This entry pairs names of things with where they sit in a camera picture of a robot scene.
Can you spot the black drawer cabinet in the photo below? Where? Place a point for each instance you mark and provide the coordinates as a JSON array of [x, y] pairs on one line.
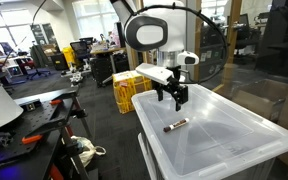
[[100, 71]]

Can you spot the small black labelled box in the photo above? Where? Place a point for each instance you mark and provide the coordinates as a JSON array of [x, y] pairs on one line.
[[30, 106]]

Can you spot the wooden door frame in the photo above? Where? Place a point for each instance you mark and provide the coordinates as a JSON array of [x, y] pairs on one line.
[[234, 30]]

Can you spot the clear plastic storage bin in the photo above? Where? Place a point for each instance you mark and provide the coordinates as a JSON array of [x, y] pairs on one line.
[[150, 160]]

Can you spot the brown dry erase marker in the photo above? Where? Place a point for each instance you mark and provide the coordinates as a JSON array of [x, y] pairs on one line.
[[176, 125]]

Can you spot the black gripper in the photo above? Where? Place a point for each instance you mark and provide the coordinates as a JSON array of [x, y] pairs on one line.
[[174, 76]]

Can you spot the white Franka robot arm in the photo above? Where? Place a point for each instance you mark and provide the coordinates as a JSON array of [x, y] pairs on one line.
[[170, 33]]

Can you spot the yellow bin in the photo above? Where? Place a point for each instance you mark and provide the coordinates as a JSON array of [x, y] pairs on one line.
[[69, 56]]

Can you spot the black mesh office chair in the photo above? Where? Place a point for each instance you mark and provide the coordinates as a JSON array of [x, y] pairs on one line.
[[80, 50]]

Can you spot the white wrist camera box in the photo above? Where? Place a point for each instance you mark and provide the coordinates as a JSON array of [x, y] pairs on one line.
[[154, 73]]

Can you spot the white plastic bag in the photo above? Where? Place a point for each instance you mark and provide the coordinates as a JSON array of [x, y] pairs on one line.
[[84, 150]]

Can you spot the large cardboard box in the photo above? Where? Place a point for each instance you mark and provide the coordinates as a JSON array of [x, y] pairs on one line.
[[260, 100]]

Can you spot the small white floor machine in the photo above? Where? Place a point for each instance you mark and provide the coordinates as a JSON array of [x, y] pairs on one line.
[[76, 79]]

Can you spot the clear plastic bin right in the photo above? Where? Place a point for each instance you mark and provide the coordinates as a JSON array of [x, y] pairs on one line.
[[224, 140]]

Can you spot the black perforated work table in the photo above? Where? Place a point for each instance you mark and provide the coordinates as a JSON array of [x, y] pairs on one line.
[[44, 116]]

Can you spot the yellow plastic crate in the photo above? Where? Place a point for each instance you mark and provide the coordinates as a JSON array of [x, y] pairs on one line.
[[127, 96]]

